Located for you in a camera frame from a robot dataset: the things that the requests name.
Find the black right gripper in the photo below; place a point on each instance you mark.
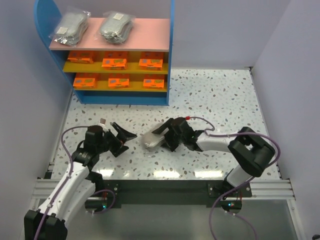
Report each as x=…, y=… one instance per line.
x=171, y=136

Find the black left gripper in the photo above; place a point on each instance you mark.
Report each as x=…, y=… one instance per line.
x=115, y=141

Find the silver sponge pack top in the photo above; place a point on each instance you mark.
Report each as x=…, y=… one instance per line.
x=151, y=141

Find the silver sponge pack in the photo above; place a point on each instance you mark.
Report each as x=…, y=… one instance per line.
x=71, y=28
x=115, y=27
x=151, y=141

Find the orange sponge box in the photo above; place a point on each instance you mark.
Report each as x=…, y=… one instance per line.
x=81, y=56
x=118, y=80
x=154, y=81
x=85, y=80
x=115, y=60

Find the orange sponge box hidden lowest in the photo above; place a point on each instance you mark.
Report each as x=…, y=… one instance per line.
x=151, y=60

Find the orange sponge box bottom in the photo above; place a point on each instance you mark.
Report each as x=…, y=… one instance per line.
x=115, y=60

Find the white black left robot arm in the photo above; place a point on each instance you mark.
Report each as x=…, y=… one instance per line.
x=51, y=219

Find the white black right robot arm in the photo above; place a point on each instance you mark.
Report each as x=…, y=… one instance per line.
x=250, y=149

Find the blue pink yellow shelf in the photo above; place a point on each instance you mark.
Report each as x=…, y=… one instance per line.
x=147, y=35

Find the orange sponge box on shelf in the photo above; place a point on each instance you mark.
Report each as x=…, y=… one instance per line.
x=85, y=80

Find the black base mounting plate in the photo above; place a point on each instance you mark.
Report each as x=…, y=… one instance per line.
x=156, y=192

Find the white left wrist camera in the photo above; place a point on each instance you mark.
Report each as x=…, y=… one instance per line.
x=103, y=123

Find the aluminium frame rail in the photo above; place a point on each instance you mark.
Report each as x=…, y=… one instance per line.
x=232, y=200

